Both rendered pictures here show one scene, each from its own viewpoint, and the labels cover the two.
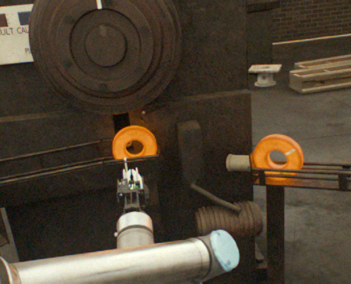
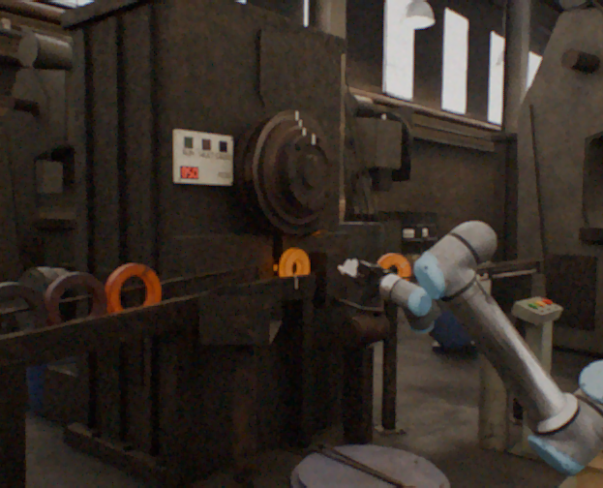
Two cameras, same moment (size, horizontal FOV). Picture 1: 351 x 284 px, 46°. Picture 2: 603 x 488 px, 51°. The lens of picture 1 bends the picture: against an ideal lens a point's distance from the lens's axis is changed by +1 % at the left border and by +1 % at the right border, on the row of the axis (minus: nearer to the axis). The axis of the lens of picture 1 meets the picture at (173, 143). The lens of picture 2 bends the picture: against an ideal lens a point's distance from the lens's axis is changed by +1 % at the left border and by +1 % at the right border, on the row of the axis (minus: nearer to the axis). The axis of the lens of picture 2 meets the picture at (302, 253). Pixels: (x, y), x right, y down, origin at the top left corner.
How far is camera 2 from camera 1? 1.96 m
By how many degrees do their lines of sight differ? 48
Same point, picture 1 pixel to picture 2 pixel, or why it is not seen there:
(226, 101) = (336, 237)
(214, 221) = (366, 322)
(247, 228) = (383, 327)
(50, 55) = (267, 175)
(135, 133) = (299, 254)
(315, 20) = not seen: hidden behind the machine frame
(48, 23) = (270, 149)
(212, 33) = not seen: hidden behind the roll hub
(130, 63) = (321, 188)
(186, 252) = not seen: hidden behind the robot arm
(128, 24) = (323, 159)
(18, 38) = (215, 163)
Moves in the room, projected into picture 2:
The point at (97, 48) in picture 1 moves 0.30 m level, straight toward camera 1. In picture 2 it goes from (311, 171) to (381, 169)
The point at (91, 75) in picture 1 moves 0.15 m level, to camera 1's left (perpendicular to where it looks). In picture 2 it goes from (301, 193) to (271, 192)
